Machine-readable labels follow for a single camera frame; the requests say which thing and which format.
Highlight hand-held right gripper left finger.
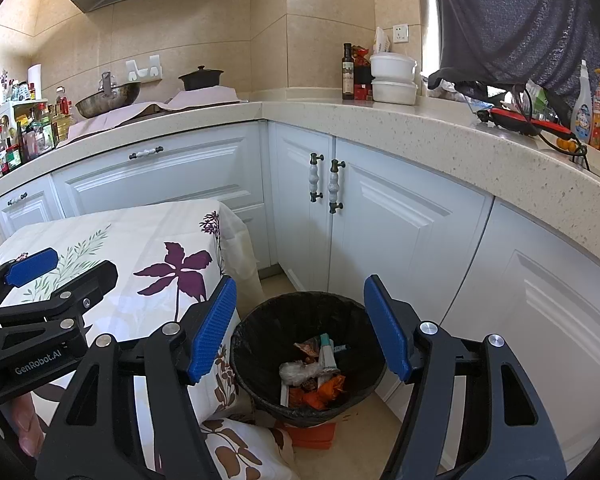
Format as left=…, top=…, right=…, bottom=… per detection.
left=35, top=276, right=238, bottom=480

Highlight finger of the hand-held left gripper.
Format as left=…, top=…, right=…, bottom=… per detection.
left=0, top=260, right=119, bottom=328
left=0, top=247, right=60, bottom=311

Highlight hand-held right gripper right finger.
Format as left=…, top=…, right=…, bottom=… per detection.
left=363, top=275, right=568, bottom=480

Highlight black trash bin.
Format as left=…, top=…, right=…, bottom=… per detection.
left=230, top=291, right=388, bottom=428

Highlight teal white tube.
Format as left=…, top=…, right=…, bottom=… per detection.
left=317, top=334, right=351, bottom=376

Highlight orange plastic bag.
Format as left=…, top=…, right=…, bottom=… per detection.
left=289, top=374, right=348, bottom=412

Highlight clear plastic wrapper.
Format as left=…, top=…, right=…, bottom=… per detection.
left=279, top=360, right=323, bottom=387

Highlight person's left hand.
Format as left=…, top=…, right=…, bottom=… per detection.
left=10, top=392, right=46, bottom=456

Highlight floral tablecloth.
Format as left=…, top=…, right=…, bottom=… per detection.
left=0, top=199, right=301, bottom=480

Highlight white kitchen cabinet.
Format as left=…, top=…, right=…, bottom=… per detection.
left=0, top=120, right=600, bottom=480

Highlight orange flat box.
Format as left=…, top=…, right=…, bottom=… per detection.
left=285, top=420, right=338, bottom=450

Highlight cluster of condiment bottles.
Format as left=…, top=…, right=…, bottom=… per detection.
left=0, top=67, right=78, bottom=173

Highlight steel wok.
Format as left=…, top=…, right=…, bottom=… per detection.
left=74, top=71, right=142, bottom=120

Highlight pink stove cloth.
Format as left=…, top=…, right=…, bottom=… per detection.
left=67, top=86, right=251, bottom=133

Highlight black cooking pot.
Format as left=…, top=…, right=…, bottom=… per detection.
left=178, top=65, right=225, bottom=92

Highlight red food packages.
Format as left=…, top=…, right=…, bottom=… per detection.
left=352, top=46, right=373, bottom=102

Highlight red power strip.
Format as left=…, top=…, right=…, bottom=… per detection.
left=487, top=106, right=578, bottom=142

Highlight dark glass oil bottle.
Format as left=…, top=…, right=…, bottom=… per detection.
left=341, top=42, right=356, bottom=101

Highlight white spray bottle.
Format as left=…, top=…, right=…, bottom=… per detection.
left=570, top=60, right=593, bottom=143

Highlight dark grey curtain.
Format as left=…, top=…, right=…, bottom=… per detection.
left=430, top=0, right=600, bottom=111

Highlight white cabinet door handle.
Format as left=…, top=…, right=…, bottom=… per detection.
left=308, top=152, right=326, bottom=204
left=328, top=159, right=347, bottom=215

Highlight white wall rack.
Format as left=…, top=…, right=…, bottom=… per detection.
left=126, top=55, right=162, bottom=83

